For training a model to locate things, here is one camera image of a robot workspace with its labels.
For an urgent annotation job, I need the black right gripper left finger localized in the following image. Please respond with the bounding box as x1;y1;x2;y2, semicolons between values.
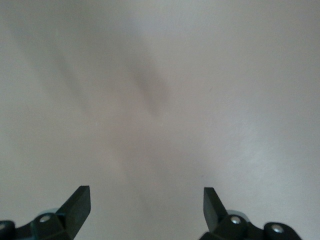
0;185;91;240

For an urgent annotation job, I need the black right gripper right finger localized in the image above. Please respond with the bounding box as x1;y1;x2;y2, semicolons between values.
199;186;301;240

